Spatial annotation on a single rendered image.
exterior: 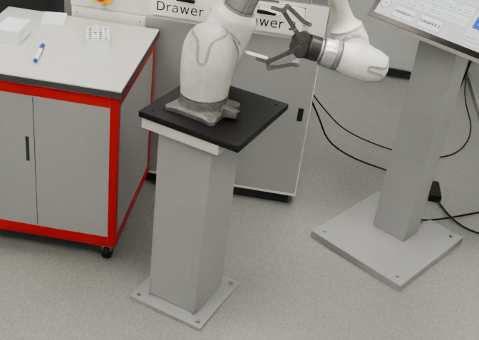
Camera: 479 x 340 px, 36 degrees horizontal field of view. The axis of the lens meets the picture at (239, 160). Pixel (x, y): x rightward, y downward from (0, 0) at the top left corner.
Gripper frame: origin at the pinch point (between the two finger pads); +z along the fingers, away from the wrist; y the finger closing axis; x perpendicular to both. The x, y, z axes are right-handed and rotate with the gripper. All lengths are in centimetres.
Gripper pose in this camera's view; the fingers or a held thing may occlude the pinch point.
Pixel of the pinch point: (255, 30)
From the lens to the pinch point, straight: 223.0
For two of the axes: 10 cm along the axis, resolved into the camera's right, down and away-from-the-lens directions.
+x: 0.4, 2.2, -9.7
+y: 2.8, -9.4, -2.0
